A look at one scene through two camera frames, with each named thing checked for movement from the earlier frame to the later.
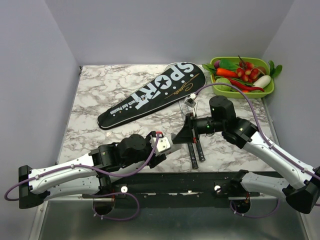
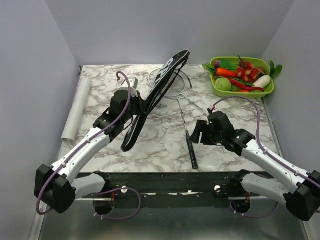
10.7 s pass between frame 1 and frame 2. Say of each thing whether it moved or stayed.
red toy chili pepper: stayed
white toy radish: stayed
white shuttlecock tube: moved
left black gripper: moved
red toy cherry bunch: stayed
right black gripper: moved
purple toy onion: stayed
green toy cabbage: stayed
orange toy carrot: stayed
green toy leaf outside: stayed
